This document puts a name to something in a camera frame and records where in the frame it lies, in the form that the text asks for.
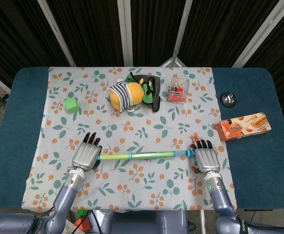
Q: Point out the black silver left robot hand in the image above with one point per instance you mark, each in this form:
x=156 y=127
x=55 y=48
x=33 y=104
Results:
x=86 y=156

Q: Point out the orange-tipped silver right robot hand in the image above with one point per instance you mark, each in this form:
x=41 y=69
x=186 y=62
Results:
x=206 y=159

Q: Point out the blue green toy syringe stick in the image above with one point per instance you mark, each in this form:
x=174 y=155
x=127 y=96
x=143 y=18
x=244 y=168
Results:
x=144 y=155

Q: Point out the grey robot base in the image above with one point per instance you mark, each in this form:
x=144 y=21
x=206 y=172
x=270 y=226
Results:
x=144 y=223

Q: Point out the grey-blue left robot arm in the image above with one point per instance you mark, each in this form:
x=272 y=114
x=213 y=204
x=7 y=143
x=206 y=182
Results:
x=64 y=200

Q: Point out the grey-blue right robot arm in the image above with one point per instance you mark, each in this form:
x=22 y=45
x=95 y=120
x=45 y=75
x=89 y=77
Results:
x=221 y=200

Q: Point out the orange biscuit box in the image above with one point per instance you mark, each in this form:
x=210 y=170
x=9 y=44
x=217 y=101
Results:
x=239 y=128

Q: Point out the green foam cube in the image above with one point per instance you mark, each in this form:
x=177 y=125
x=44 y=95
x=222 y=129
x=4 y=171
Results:
x=71 y=105

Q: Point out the floral white tablecloth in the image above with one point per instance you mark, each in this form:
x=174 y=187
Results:
x=132 y=190

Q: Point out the small green block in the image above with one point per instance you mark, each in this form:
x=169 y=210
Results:
x=83 y=213

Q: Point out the white table leg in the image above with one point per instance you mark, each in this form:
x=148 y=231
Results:
x=202 y=221

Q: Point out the silver call bell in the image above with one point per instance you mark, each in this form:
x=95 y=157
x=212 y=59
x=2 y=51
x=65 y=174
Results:
x=228 y=99

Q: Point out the orange block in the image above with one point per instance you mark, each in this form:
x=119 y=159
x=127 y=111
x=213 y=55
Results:
x=84 y=225

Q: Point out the clear box with red pieces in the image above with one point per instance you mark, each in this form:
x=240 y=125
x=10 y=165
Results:
x=178 y=93

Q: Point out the white checkered cloth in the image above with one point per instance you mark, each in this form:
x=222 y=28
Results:
x=71 y=228

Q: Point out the yellow plush in striped shirt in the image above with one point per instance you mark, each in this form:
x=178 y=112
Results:
x=132 y=93

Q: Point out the white stand with splayed legs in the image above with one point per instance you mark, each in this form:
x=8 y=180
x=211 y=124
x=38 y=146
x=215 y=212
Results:
x=181 y=29

